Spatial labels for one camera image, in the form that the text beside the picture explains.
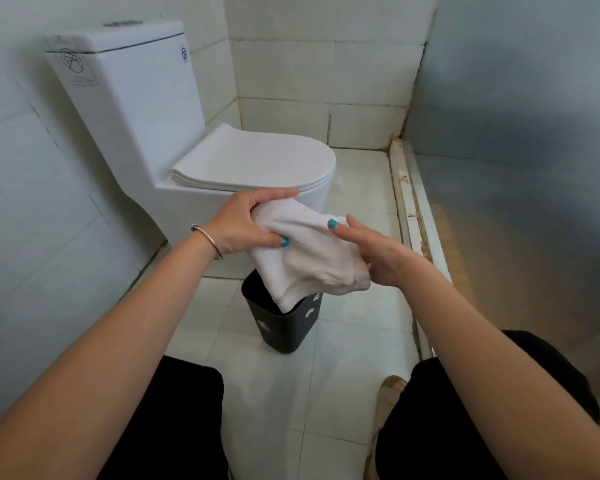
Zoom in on white door threshold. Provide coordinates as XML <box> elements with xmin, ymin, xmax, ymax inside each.
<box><xmin>389</xmin><ymin>137</ymin><xmax>453</xmax><ymax>361</ymax></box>

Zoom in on black plastic waste bin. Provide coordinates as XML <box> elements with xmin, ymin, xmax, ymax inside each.
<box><xmin>241</xmin><ymin>268</ymin><xmax>324</xmax><ymax>355</ymax></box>

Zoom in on person's right beige sandal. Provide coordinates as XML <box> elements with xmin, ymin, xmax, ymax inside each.
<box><xmin>369</xmin><ymin>375</ymin><xmax>409</xmax><ymax>480</ymax></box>

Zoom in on person's right forearm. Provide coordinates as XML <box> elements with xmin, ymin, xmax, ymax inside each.
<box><xmin>399</xmin><ymin>254</ymin><xmax>600</xmax><ymax>480</ymax></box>

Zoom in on white toilet seat lid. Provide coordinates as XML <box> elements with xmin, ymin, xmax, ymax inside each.
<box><xmin>171</xmin><ymin>123</ymin><xmax>337</xmax><ymax>193</ymax></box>

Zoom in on white cleaning cloth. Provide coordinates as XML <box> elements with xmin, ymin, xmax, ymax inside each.
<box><xmin>249</xmin><ymin>197</ymin><xmax>372</xmax><ymax>315</ymax></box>

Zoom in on silver bracelet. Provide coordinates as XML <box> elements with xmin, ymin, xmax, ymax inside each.
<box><xmin>189</xmin><ymin>223</ymin><xmax>225</xmax><ymax>261</ymax></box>

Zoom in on person's left forearm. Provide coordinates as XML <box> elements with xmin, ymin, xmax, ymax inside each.
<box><xmin>0</xmin><ymin>239</ymin><xmax>221</xmax><ymax>480</ymax></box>

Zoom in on person's left hand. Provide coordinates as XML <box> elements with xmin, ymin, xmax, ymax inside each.
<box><xmin>199</xmin><ymin>188</ymin><xmax>301</xmax><ymax>259</ymax></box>

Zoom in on white toilet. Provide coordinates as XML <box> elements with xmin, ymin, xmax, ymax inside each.
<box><xmin>43</xmin><ymin>19</ymin><xmax>337</xmax><ymax>281</ymax></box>

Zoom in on person's black trousers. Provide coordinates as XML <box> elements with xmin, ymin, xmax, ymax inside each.
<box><xmin>97</xmin><ymin>329</ymin><xmax>600</xmax><ymax>480</ymax></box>

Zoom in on person's right hand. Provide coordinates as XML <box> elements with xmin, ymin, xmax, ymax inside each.
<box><xmin>327</xmin><ymin>213</ymin><xmax>427</xmax><ymax>289</ymax></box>

